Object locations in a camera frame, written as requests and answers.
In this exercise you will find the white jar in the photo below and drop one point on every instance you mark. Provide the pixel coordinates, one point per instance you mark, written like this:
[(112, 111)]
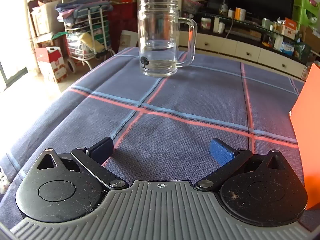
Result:
[(206, 23)]

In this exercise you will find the orange and white box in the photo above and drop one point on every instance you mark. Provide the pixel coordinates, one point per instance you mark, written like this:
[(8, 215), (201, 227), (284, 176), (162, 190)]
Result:
[(290, 28)]

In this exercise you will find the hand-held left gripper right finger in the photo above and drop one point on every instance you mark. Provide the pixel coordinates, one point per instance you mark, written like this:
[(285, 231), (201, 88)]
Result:
[(221, 152)]

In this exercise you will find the metal shopping trolley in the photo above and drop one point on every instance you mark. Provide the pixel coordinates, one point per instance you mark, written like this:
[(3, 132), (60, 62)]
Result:
[(100, 32)]

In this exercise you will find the red bag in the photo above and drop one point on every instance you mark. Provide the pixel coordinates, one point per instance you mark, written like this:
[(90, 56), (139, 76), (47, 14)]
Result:
[(122, 17)]

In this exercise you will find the pink basket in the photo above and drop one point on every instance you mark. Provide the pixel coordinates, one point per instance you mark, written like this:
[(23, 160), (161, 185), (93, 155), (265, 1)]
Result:
[(191, 5)]

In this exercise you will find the white television cabinet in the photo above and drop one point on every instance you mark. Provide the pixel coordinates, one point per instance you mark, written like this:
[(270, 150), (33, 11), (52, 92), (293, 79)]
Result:
[(250, 50)]

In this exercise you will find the blue plaid tablecloth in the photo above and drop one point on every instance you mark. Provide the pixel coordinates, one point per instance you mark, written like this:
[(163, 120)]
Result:
[(187, 100)]

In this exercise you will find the blue and white box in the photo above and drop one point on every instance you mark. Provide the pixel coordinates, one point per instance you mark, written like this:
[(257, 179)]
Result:
[(287, 47)]

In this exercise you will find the brown cardboard box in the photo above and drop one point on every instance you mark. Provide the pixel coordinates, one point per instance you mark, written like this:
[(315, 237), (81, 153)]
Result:
[(45, 20)]

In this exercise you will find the red and white carton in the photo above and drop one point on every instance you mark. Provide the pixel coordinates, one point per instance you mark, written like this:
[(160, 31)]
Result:
[(50, 62)]

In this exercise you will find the glass bottle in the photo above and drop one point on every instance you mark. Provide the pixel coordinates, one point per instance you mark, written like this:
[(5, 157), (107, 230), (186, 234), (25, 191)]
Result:
[(223, 7)]

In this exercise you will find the pile of folded cloths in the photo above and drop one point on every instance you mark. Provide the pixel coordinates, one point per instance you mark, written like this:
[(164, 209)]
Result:
[(82, 7)]

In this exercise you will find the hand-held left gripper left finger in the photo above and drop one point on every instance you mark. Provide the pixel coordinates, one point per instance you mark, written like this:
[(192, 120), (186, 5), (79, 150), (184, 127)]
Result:
[(100, 148)]

